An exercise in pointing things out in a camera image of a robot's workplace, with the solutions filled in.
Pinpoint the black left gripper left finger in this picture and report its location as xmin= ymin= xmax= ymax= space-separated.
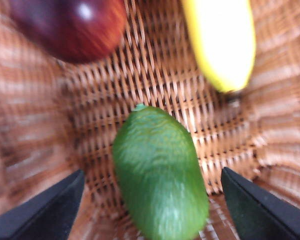
xmin=0 ymin=168 xmax=86 ymax=240

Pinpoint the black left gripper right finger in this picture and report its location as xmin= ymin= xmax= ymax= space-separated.
xmin=220 ymin=166 xmax=300 ymax=240

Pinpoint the green avocado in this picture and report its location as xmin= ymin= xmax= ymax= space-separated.
xmin=111 ymin=103 xmax=211 ymax=240

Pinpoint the brown wicker basket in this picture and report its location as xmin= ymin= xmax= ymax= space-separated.
xmin=0 ymin=0 xmax=300 ymax=240

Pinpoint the yellow banana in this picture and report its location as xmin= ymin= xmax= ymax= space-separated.
xmin=180 ymin=0 xmax=257 ymax=94

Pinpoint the dark red apple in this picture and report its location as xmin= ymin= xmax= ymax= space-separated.
xmin=9 ymin=0 xmax=128 ymax=64

